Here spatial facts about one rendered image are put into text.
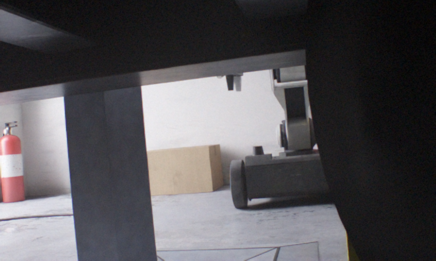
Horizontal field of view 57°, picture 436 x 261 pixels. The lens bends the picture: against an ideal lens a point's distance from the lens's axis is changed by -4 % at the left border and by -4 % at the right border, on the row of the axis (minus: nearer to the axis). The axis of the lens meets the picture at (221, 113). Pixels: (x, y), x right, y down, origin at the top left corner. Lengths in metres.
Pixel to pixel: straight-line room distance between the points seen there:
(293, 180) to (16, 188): 1.92
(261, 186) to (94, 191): 0.85
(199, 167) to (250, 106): 0.55
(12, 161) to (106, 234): 2.04
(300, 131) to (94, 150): 1.11
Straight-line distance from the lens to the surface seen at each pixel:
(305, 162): 1.65
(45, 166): 3.22
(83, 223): 0.99
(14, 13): 0.52
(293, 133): 1.86
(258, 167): 1.66
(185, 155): 2.36
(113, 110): 0.94
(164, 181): 2.41
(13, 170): 2.97
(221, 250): 1.07
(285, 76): 1.73
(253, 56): 0.59
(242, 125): 2.64
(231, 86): 1.59
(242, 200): 1.67
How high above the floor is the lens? 0.30
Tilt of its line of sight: 3 degrees up
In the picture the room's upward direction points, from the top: 5 degrees counter-clockwise
